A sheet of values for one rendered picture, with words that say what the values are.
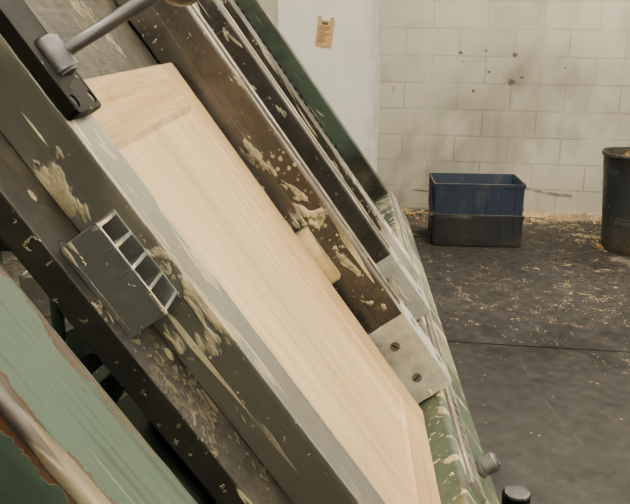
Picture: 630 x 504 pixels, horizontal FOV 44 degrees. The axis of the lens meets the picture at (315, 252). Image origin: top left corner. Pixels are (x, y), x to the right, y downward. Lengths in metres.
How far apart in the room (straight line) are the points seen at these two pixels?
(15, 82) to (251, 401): 0.26
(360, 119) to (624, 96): 2.32
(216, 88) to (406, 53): 5.20
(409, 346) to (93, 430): 0.79
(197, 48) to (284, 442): 0.58
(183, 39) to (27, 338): 0.73
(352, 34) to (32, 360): 4.52
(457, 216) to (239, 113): 4.30
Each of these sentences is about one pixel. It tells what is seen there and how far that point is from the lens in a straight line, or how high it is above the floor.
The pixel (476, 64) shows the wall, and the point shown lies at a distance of 6.19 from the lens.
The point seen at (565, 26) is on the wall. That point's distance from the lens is 6.26.
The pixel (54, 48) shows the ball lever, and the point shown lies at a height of 1.38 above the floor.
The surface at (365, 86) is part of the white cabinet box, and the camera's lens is 4.80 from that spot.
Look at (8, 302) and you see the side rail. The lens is 0.33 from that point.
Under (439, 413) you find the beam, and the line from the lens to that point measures 1.08.
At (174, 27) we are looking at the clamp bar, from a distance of 1.02.
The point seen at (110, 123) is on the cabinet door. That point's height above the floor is 1.32.
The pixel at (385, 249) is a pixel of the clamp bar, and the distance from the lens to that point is 1.33.
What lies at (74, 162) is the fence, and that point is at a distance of 0.53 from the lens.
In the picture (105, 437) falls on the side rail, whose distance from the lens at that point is 0.33.
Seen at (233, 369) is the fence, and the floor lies 1.17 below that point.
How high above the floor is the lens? 1.39
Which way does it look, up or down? 16 degrees down
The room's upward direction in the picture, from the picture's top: 1 degrees clockwise
